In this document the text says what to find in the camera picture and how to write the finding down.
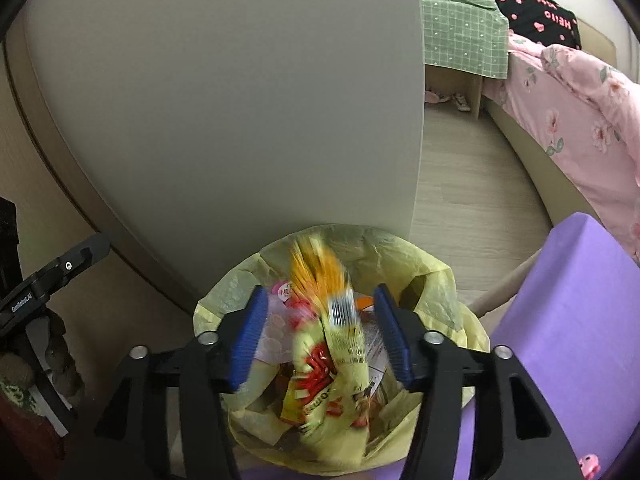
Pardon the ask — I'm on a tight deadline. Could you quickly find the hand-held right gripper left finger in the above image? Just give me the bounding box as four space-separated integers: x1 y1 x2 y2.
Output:
55 285 271 480

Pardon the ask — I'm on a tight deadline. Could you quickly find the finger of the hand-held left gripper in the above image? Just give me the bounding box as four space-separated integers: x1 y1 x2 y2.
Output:
47 232 111 286

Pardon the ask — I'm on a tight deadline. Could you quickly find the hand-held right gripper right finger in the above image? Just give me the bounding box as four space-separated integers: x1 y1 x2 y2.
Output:
372 282 576 480

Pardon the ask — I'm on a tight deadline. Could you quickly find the pink paddle-shaped packet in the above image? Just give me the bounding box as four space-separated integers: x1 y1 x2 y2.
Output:
260 282 311 366

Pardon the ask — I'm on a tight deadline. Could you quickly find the bin with yellow bag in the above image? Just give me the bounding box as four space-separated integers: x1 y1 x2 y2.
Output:
192 223 491 476

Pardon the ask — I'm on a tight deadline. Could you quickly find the yellow red snack packet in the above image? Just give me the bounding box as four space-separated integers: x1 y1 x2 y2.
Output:
280 235 386 456

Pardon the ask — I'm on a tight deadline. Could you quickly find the person's left hand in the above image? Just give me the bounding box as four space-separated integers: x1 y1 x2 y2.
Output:
44 309 85 397

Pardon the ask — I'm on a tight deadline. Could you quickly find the beige table leg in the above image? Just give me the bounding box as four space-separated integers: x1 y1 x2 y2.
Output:
470 247 543 321

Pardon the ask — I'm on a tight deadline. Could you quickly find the dark red cloth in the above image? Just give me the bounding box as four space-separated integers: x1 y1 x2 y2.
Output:
0 400 66 480

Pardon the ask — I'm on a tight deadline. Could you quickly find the purple table mat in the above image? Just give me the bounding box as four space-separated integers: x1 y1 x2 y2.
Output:
450 212 640 480

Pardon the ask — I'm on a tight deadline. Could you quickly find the pink caterpillar toy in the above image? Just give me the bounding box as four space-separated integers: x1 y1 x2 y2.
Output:
577 454 602 479

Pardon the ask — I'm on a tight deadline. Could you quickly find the wooden bedside table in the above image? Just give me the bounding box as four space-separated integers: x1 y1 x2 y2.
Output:
425 62 486 121

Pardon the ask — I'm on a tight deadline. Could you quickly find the bed with pink floral quilt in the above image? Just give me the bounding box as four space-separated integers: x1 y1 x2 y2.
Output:
482 35 640 266

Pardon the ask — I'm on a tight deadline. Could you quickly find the green checked cloth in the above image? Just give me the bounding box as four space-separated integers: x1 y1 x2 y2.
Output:
420 0 511 81

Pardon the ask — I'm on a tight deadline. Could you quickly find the pink floral duvet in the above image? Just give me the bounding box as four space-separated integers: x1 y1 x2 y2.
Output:
540 42 640 116

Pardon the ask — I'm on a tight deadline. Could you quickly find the black pillow pink print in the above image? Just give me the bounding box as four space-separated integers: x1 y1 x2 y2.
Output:
457 0 583 51

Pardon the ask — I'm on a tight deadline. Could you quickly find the beige bed frame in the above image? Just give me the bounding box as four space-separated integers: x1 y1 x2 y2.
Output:
482 17 618 228

